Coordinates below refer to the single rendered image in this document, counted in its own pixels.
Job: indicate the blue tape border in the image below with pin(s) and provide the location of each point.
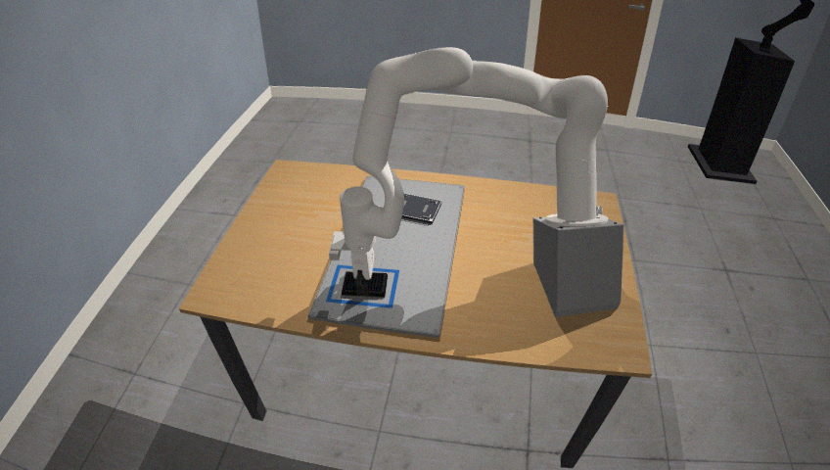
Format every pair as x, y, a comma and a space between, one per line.
396, 272

